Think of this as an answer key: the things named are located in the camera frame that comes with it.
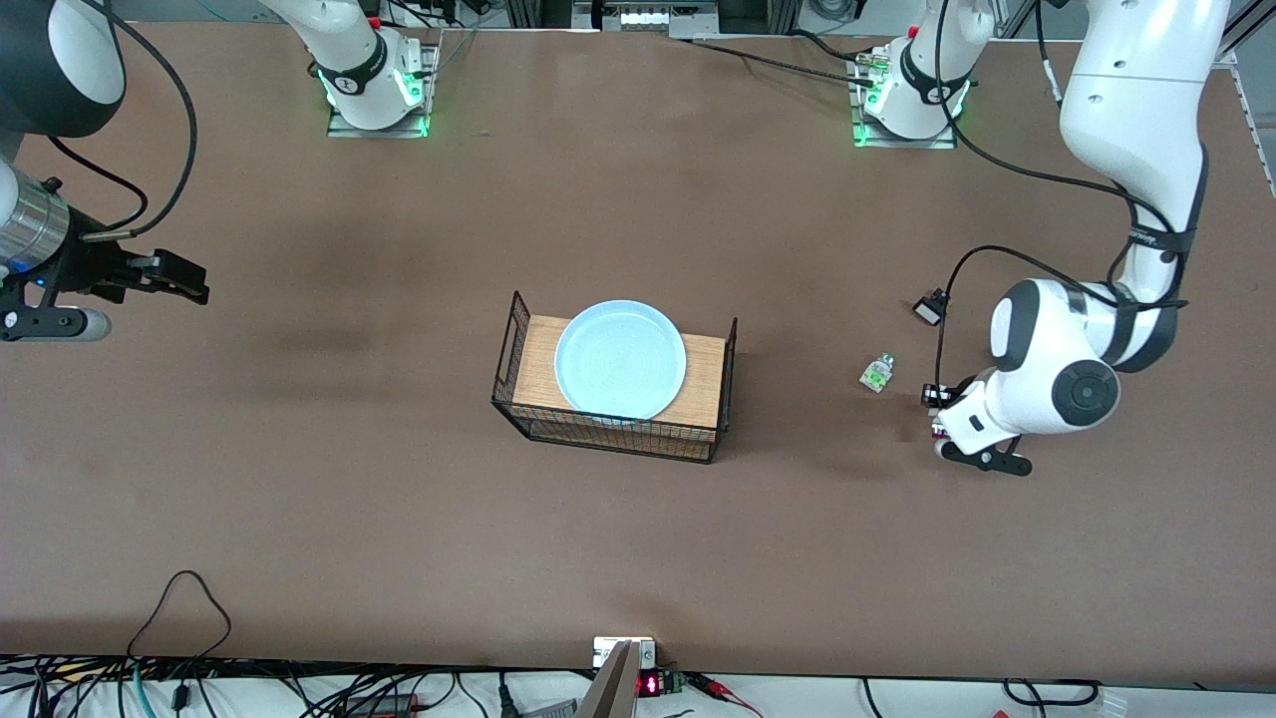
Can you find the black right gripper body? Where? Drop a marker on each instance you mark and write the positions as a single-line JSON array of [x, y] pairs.
[[82, 269]]

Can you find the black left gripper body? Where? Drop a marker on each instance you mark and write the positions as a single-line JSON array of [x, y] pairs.
[[938, 395]]

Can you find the light blue plate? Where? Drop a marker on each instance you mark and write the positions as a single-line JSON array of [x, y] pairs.
[[618, 359]]

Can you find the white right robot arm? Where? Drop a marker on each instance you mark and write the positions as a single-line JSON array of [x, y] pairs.
[[359, 90]]

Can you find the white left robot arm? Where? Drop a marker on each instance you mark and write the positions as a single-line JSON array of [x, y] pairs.
[[1136, 120]]

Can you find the black white push button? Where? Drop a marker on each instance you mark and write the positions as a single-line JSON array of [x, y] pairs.
[[929, 310]]

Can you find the green white contact block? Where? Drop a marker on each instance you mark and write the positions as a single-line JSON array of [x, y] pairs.
[[877, 374]]

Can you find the wooden board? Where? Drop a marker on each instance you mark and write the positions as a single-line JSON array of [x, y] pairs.
[[533, 359]]

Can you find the red probe lead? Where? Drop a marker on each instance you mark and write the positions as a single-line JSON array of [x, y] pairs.
[[723, 690]]

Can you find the red digit display module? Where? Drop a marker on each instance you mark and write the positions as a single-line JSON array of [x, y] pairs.
[[653, 684]]

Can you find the grey metal beam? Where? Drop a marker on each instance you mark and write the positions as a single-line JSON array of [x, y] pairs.
[[610, 693]]

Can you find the black power adapter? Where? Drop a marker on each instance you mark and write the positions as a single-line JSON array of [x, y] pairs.
[[384, 705]]

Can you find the white led light bar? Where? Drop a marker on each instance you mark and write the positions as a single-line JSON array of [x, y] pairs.
[[653, 18]]

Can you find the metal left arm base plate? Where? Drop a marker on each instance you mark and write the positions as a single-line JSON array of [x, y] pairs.
[[942, 143]]

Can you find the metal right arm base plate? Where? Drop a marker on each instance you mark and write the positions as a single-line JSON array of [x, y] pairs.
[[419, 125]]

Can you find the metal bracket plate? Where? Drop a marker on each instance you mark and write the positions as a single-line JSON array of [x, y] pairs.
[[608, 648]]

